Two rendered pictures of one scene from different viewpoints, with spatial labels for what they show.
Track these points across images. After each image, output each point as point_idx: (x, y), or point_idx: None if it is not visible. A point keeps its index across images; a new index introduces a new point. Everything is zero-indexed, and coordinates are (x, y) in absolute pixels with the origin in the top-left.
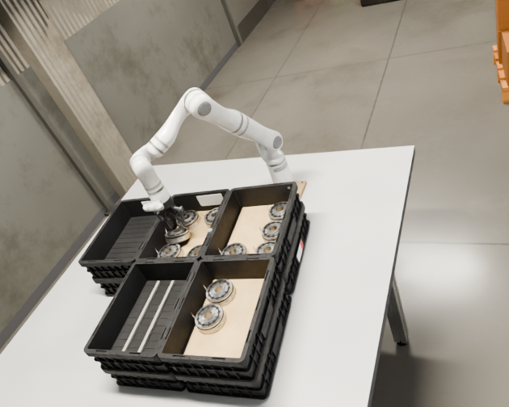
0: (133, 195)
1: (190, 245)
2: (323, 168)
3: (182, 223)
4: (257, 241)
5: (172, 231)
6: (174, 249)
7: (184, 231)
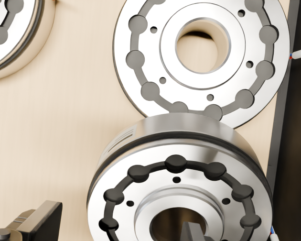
0: None
1: (92, 136)
2: None
3: (11, 225)
4: None
5: (212, 230)
6: (162, 64)
7: (116, 224)
